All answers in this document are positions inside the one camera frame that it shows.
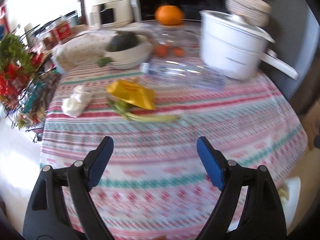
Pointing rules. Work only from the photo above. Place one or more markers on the clear glass jar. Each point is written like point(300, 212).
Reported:
point(175, 41)

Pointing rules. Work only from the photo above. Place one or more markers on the grey refrigerator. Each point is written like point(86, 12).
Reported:
point(294, 24)

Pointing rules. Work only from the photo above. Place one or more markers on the small green pepper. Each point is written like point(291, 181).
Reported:
point(104, 61)

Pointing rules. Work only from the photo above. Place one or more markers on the green leafy vegetable bunch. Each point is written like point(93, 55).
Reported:
point(13, 51)

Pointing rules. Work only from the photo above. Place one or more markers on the stacked white bowls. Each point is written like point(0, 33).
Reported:
point(130, 58)

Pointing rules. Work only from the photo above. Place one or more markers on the white plastic chair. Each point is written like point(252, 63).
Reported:
point(289, 193)

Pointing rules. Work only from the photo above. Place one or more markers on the woven white basket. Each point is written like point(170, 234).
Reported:
point(254, 12)

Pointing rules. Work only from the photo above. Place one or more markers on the yellow crumpled wrapper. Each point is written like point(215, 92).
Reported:
point(133, 93)

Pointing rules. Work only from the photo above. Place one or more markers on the crumpled white tissue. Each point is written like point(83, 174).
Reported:
point(74, 105)

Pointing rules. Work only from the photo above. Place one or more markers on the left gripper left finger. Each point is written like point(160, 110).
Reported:
point(47, 217)

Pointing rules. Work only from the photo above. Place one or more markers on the black wire storage rack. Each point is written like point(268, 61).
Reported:
point(25, 97)

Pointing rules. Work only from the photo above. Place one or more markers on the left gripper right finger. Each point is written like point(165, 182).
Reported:
point(262, 216)

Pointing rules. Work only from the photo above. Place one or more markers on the clear plastic water bottle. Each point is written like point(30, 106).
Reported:
point(184, 74)

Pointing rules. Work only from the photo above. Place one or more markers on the dark green squash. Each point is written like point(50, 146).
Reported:
point(122, 41)

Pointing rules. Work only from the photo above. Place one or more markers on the red-labelled spice jar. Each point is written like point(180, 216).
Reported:
point(63, 31)

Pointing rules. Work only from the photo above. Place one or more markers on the white electric cooking pot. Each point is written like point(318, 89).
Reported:
point(235, 48)

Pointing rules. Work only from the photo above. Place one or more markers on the large orange fruit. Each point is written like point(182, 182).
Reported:
point(169, 15)

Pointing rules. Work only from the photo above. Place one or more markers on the green vegetable scrap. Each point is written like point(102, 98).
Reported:
point(124, 109)

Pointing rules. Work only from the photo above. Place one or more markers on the patterned striped tablecloth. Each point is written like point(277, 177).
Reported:
point(155, 183)

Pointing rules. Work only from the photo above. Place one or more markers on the cream air fryer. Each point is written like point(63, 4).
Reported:
point(108, 13)

